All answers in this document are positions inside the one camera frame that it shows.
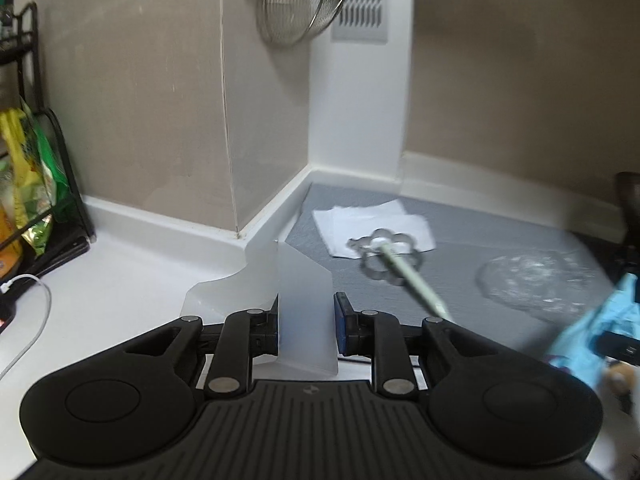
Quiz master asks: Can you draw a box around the translucent plastic box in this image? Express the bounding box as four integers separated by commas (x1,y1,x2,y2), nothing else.
181,240,338,380

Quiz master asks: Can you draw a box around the grey wall vent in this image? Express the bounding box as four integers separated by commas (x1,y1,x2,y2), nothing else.
331,0,388,44

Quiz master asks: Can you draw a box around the clear plastic wrap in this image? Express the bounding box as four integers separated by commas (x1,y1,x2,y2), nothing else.
476,250,614,325

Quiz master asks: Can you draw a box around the green toothbrush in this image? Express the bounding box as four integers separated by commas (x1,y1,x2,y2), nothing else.
378,242,454,322

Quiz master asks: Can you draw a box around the yellow green snack bag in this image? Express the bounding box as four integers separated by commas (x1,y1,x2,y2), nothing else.
1,102,70,257

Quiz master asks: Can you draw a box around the white paper napkin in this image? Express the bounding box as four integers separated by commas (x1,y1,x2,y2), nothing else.
312,200,436,259

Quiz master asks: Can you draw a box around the white charging cable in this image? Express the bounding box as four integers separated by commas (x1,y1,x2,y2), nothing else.
0,273,53,380

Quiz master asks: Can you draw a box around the grey counter mat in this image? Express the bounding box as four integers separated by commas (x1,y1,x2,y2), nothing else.
286,184,622,358

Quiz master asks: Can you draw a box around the black wire spice rack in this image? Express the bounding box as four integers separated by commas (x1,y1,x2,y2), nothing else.
1,0,96,281

